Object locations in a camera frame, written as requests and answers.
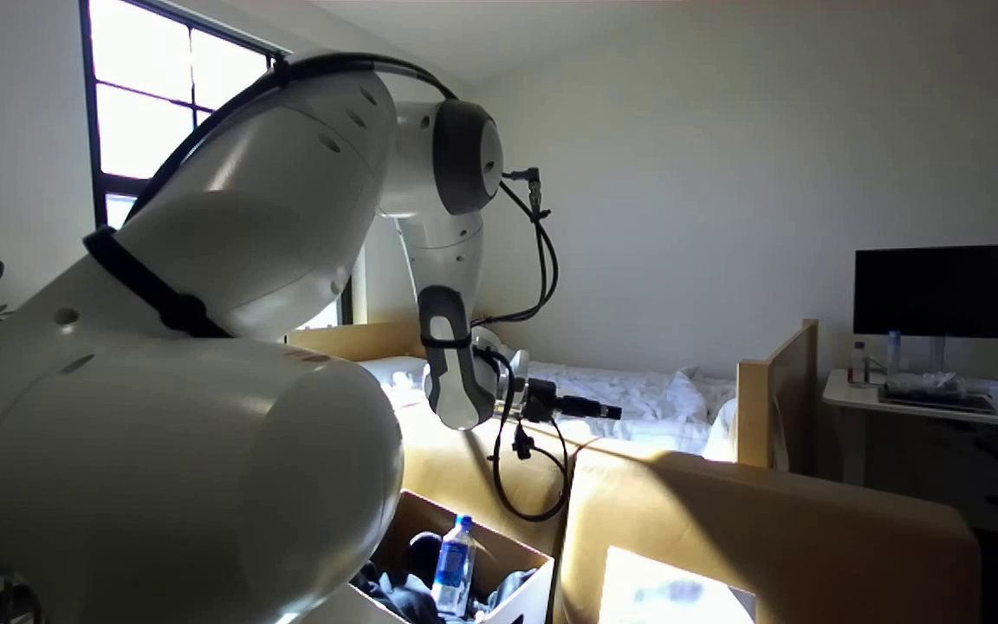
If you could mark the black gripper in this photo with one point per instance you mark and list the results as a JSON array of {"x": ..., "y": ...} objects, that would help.
[{"x": 534, "y": 399}]

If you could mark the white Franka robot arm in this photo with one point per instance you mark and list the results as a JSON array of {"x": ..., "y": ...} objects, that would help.
[{"x": 175, "y": 402}]

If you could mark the open white cardboard box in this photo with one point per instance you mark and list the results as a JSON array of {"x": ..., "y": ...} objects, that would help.
[{"x": 519, "y": 573}]

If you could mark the tan cardboard box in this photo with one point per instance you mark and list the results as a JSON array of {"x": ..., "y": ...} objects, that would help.
[{"x": 823, "y": 543}]

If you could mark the wooden bed end board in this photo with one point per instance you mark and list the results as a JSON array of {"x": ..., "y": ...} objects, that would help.
[
  {"x": 347, "y": 342},
  {"x": 780, "y": 399}
]

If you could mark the clear plastic water bottle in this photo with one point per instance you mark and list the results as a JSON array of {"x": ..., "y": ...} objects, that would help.
[{"x": 453, "y": 566}]

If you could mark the small dark bottle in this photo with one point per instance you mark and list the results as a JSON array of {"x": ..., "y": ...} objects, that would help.
[{"x": 861, "y": 364}]

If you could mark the dark keyboard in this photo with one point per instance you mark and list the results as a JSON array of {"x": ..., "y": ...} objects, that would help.
[{"x": 938, "y": 395}]

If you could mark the black monitor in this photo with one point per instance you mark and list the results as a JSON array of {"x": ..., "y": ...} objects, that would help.
[{"x": 950, "y": 291}]

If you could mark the window with dark frame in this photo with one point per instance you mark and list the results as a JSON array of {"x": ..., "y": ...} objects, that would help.
[{"x": 153, "y": 104}]

